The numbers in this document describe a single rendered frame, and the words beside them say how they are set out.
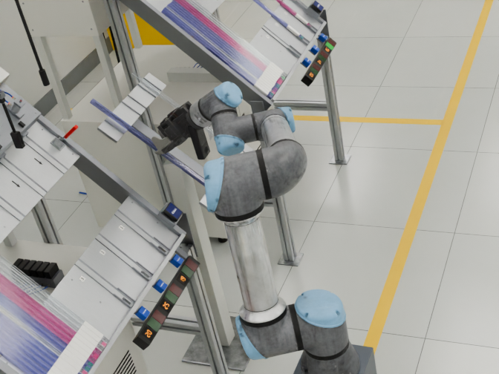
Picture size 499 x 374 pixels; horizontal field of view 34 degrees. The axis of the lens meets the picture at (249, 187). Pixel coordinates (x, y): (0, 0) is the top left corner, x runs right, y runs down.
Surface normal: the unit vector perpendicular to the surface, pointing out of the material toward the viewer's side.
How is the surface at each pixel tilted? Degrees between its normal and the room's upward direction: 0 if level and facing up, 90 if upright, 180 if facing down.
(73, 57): 90
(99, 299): 47
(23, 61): 90
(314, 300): 8
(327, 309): 8
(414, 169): 0
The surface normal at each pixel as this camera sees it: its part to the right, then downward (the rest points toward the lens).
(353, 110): -0.18, -0.81
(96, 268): 0.55, -0.51
